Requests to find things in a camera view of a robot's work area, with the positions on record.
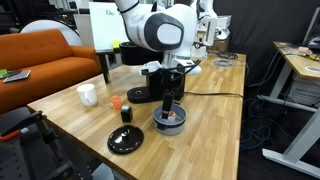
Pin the small orange cup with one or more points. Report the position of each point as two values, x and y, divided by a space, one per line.
116 103

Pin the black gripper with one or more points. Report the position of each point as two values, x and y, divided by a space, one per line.
170 81

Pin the white whiteboard with writing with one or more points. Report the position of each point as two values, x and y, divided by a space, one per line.
103 33

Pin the grey tablet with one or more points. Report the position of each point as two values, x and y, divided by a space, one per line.
17 76

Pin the orange sofa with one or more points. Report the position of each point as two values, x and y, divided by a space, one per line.
40 66

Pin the black coffee machine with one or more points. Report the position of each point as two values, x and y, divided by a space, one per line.
136 55

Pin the grey cooking pot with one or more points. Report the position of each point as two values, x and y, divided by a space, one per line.
170 128

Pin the black monitor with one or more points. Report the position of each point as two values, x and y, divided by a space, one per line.
315 30

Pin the green flat item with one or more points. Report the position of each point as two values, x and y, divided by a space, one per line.
2 73

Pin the small patterned cup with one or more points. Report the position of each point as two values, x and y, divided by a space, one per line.
173 116

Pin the grey tape roll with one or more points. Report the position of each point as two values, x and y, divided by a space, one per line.
215 62

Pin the white box under desk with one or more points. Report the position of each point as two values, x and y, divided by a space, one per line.
303 91

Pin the wooden desk with white legs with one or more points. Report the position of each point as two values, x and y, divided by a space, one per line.
300 65

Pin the black metal cart frame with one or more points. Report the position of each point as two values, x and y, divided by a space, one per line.
30 160

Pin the black round pot lid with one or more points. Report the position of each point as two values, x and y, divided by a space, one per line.
125 140

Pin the white round panel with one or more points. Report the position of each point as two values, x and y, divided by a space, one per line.
50 26

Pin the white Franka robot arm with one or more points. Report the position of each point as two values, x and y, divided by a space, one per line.
140 26

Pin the large cardboard box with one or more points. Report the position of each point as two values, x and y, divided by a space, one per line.
220 45

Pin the white mug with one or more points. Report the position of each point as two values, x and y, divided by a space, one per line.
87 95

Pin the small black box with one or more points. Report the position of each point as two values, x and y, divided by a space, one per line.
126 114

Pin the dark wooden stand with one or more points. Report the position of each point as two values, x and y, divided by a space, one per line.
104 63

